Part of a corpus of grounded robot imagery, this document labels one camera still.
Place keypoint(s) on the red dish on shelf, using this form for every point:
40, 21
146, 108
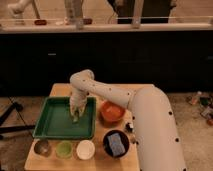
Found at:
40, 22

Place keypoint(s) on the green pepper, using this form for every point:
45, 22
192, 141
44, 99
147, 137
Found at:
76, 117

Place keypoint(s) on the blue sponge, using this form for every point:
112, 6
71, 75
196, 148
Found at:
116, 144

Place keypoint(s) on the green plastic cup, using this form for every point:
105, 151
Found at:
64, 149

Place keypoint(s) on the green plastic tray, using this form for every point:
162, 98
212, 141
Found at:
55, 121

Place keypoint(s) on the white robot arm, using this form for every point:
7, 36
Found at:
159, 145

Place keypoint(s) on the dark bowl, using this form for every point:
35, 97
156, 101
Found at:
124, 140

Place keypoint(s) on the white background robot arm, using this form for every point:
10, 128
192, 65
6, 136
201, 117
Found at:
16, 10

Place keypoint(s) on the metal cup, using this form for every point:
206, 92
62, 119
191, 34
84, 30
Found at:
42, 147

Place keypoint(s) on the black tripod stand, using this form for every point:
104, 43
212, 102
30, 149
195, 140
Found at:
13, 116

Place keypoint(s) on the orange bowl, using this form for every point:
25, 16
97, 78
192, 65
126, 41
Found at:
111, 112

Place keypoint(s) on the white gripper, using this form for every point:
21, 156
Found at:
78, 101

